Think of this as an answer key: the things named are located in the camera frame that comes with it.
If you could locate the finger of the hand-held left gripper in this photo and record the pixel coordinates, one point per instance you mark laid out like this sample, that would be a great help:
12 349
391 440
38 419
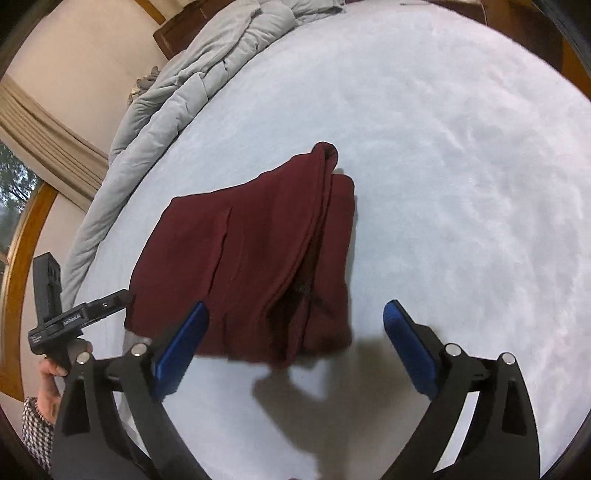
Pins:
113 304

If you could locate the dark wooden headboard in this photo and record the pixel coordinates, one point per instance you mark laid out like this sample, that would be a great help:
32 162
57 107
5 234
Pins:
194 27

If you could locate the person's left forearm checkered sleeve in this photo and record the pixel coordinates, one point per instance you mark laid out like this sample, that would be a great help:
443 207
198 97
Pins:
39 434

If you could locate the beige curtain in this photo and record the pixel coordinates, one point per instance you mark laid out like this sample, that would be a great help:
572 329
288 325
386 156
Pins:
51 147

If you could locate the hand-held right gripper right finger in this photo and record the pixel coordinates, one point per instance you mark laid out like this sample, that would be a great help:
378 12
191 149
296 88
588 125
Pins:
411 350

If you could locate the grey comforter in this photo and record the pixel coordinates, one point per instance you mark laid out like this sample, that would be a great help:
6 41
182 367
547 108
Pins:
175 106

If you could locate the maroon pants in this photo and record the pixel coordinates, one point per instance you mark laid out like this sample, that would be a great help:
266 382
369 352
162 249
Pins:
254 240

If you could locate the window with wooden frame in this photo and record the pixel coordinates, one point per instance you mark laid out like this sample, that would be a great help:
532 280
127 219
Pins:
23 258

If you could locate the bed with white sheet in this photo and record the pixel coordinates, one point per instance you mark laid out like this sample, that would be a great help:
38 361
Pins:
438 184

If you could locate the person's left hand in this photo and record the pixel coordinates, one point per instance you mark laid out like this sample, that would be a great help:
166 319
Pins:
50 383

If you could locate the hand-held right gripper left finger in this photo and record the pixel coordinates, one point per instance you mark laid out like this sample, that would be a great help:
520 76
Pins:
182 350

